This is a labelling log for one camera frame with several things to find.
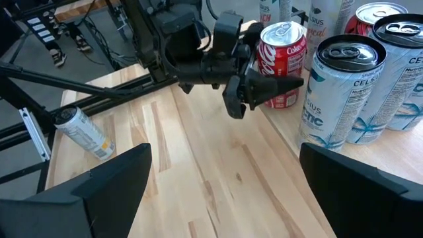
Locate background wooden table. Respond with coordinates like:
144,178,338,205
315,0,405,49
54,0,120,22

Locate silver frame bracket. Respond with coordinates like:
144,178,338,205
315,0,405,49
19,107,51,163

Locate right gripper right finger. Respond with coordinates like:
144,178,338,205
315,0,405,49
299,141,423,238

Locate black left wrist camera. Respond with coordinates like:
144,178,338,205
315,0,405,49
212,11,245,62

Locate red soda can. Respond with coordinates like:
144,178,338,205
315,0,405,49
343,1,409,37

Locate red Coca-Cola can white script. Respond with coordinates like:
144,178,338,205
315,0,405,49
256,20,308,110

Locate black aluminium table frame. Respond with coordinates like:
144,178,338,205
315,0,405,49
0,0,181,196

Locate black strip white labels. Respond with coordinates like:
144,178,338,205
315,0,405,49
22,13,57,46

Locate slim silver can tropical print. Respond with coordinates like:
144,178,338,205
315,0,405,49
303,0,356,72

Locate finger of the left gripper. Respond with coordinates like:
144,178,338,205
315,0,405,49
246,68,305,111
243,21,265,50

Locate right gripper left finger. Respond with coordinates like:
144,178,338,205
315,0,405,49
0,142,153,238

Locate slim silver can yellow print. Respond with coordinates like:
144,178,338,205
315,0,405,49
54,104,116,162

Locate person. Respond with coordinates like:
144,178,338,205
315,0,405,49
41,8,93,69

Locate slim silver can peach print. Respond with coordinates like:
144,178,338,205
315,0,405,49
259,0,293,27

